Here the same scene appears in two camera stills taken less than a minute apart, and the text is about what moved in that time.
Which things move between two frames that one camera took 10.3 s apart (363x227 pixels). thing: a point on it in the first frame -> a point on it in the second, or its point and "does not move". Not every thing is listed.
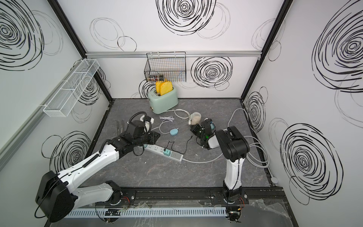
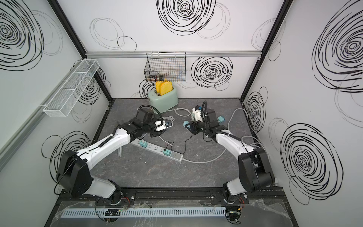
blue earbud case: [174, 132] -> [185, 122]
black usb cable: [173, 142] does not move
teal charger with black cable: [167, 152] does not move
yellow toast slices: [163, 87] does not move
